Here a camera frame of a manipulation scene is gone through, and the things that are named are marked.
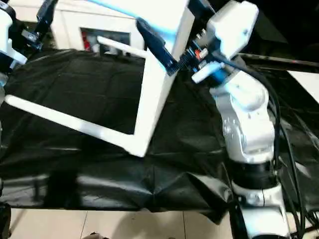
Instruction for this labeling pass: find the red packet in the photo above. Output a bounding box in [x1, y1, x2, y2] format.
[83, 32, 92, 51]

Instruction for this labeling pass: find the white flat board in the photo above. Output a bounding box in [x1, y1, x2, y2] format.
[286, 70, 319, 105]

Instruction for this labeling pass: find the dark metal pole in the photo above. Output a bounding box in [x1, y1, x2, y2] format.
[239, 53, 319, 73]

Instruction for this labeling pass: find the black backdrop cloth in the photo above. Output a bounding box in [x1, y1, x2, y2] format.
[249, 0, 319, 58]

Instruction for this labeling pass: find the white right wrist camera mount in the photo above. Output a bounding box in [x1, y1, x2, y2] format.
[191, 0, 260, 85]

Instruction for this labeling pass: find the black glossy mat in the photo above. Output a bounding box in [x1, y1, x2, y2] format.
[0, 48, 319, 224]

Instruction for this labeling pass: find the white glass-door cabinet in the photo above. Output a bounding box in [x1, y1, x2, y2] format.
[49, 0, 148, 55]

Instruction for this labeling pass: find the white plastic table top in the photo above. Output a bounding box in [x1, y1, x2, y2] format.
[133, 0, 197, 159]

